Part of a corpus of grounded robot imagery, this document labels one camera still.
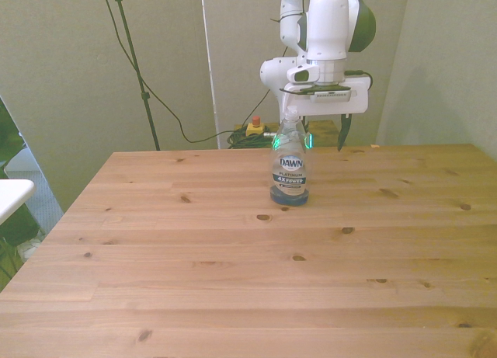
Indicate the dark camera stand pole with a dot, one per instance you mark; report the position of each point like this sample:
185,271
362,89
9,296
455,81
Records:
134,63

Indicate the clear Dawn dish soap bottle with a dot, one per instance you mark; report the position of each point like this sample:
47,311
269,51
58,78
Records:
290,171

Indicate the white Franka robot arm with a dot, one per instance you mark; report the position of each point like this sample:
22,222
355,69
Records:
326,28

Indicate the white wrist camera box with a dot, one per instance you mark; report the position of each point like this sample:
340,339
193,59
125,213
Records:
333,96

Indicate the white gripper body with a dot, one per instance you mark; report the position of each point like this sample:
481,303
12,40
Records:
359,99

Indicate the white side table top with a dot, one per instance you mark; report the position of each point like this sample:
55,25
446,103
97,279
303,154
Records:
13,197

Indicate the white vertical wall strip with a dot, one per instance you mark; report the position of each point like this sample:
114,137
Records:
209,70

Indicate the yellow emergency stop button box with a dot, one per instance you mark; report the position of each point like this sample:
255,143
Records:
256,128

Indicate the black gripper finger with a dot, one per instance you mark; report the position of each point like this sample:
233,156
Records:
306,126
345,134

